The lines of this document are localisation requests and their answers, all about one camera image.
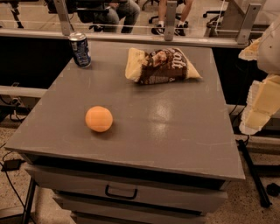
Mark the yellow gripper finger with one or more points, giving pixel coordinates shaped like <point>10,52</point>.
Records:
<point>250,52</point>
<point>263,102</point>

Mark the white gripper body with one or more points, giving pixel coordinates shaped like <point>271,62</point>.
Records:
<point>269,49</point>

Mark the brown chip bag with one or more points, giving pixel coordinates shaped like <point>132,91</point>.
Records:
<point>161,66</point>

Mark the blue pepsi can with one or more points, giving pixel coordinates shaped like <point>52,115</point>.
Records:
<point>79,44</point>

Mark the black stand leg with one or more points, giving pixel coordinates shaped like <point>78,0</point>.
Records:
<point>264,199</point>

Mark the grey drawer cabinet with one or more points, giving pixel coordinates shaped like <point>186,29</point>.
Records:
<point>173,142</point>

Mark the seated person in jeans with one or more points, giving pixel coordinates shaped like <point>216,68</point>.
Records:
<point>129,11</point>

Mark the orange ball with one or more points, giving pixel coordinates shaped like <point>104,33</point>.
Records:
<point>99,119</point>

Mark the black power adapter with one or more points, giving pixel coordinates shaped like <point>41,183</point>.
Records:
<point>11,165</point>

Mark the black drawer handle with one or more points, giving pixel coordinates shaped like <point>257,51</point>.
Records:
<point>119,193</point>

